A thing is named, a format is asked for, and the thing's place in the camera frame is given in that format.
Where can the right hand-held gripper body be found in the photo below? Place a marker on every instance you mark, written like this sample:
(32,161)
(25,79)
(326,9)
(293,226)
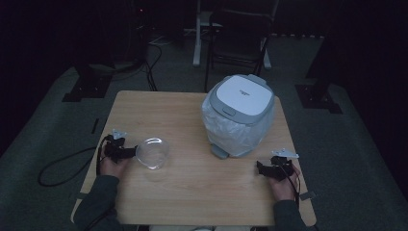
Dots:
(282,165)

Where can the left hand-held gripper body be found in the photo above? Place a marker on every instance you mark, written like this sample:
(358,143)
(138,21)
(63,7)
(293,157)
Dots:
(114,147)

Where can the clear plastic bowl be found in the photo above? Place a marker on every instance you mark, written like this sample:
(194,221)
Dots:
(153,154)

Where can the white pedal trash can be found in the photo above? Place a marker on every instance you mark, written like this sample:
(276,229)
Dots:
(243,94)

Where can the person's left hand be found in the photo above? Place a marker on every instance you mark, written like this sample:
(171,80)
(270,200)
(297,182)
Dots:
(112,166)

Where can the person's right hand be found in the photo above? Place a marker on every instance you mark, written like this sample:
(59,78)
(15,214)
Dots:
(284,187)

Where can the black tape strip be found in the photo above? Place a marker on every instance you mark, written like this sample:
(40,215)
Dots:
(95,126)

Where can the grey tape piece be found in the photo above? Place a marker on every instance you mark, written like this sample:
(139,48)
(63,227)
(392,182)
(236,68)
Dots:
(308,195)

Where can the black stand base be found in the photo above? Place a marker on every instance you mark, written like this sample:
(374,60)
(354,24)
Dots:
(88,86)
(317,96)

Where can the black folding chair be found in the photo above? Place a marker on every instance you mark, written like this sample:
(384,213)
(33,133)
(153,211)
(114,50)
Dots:
(239,38)

